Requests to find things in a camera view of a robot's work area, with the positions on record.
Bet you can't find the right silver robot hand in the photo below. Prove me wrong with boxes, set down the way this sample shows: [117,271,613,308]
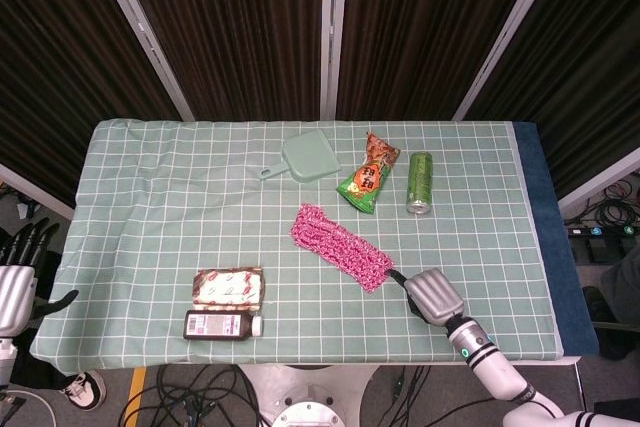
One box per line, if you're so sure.
[385,266,467,331]

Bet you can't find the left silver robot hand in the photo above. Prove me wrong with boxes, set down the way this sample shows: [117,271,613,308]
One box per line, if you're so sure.
[0,216,80,339]

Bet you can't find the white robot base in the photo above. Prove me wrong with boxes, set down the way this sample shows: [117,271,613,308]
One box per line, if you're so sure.
[239,364,381,427]

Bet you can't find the black trouser leg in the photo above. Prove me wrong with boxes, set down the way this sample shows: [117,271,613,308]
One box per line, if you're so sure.
[9,341,76,393]

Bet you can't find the black white sneaker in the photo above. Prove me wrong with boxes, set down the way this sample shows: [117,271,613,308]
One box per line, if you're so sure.
[59,370,107,411]

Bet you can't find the green drink can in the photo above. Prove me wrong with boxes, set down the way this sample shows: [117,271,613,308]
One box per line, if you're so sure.
[405,151,435,216]

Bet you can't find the green orange snack bag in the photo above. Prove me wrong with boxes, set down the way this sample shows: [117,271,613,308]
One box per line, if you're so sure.
[335,130,402,215]

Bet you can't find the blue table cover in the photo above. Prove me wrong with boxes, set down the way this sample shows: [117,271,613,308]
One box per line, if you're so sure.
[512,121,600,358]

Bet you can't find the green checked tablecloth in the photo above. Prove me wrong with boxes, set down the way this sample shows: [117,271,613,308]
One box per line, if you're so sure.
[29,118,566,366]

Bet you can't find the pale green plastic dustpan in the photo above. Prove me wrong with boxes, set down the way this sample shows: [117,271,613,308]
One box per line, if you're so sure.
[258,129,343,185]

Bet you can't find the brown bottle with white cap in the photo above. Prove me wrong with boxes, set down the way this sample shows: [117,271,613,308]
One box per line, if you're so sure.
[182,309,264,342]

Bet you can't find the brown white snack packet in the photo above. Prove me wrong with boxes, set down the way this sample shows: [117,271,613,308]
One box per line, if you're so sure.
[191,268,265,312]

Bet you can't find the dark brown ribbed partition panel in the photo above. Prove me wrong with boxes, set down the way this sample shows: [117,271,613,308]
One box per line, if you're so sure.
[464,0,640,198]
[335,0,546,121]
[112,0,331,121]
[0,0,184,208]

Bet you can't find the black cable with green plug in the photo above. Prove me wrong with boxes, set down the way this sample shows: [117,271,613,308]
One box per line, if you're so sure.
[387,365,432,427]

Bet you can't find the white partition frame post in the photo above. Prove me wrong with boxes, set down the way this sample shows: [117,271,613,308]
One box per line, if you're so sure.
[319,0,350,121]
[0,162,76,221]
[88,0,195,122]
[557,146,640,213]
[452,0,569,121]

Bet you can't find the black floor cable bundle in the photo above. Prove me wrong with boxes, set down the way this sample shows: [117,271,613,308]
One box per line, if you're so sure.
[118,364,264,427]

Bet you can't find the tangled dark cables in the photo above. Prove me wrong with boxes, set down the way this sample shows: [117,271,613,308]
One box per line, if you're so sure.
[564,179,640,231]

